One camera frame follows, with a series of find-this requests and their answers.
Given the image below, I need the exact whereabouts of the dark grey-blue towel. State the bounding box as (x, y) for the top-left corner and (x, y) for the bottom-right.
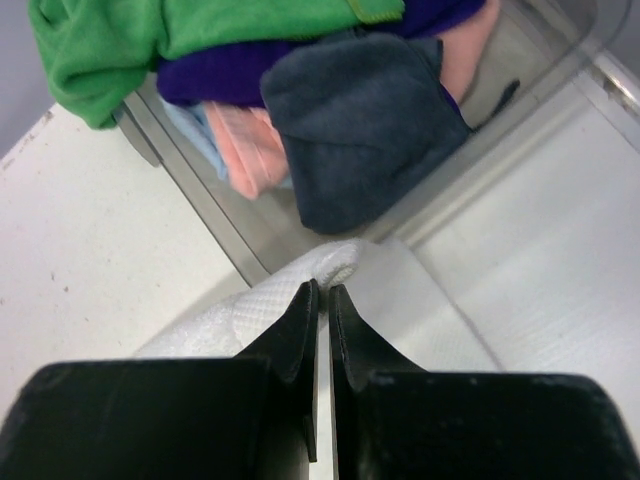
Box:
(260, 32), (471, 235)

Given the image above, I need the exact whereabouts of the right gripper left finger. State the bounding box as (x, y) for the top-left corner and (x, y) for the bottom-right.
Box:
(1, 281), (319, 479)

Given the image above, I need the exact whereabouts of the pink towel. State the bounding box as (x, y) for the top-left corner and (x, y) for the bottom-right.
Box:
(203, 1), (500, 200)

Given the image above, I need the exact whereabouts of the clear plastic bin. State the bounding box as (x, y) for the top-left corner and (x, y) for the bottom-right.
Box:
(119, 1), (639, 285)

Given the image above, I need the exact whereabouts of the white towel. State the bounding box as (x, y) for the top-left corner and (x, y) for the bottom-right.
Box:
(136, 239), (500, 371)

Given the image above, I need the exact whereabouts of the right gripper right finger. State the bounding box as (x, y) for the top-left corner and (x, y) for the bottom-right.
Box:
(328, 286), (639, 479)

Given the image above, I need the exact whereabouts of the purple towel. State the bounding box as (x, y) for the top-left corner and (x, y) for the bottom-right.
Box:
(156, 1), (486, 107)

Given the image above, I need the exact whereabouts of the green towel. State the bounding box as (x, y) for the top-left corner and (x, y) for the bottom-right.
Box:
(27, 0), (405, 130)

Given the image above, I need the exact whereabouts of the light blue towel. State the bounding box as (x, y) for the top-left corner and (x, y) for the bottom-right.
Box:
(161, 101), (292, 200)

